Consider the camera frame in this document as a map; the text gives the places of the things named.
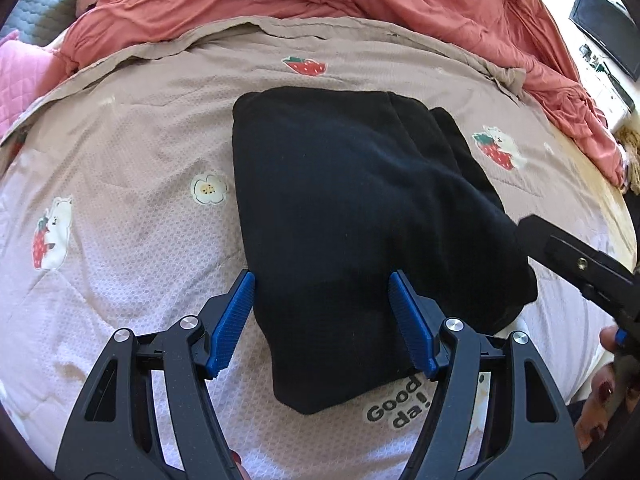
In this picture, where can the black flat screen monitor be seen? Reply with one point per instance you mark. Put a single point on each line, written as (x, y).
(600, 20)

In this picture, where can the person's left hand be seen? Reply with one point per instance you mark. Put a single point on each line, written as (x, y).
(239, 466)

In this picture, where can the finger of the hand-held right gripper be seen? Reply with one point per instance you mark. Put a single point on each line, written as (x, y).
(565, 252)

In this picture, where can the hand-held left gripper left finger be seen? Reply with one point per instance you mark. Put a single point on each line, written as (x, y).
(232, 325)

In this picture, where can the grey quilted pillow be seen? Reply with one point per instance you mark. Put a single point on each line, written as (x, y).
(45, 0)

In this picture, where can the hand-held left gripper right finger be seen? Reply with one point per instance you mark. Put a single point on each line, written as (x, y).
(410, 320)

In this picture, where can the pink quilted pillow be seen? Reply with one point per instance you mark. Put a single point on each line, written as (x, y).
(20, 80)

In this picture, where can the beige strawberry printed blanket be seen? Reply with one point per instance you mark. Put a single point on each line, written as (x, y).
(150, 260)

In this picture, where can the cream bed sheet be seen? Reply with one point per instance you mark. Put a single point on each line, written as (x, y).
(595, 195)

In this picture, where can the person's right hand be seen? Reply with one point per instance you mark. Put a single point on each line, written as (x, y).
(597, 400)

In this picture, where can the black shirt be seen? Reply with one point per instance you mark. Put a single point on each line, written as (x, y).
(340, 200)

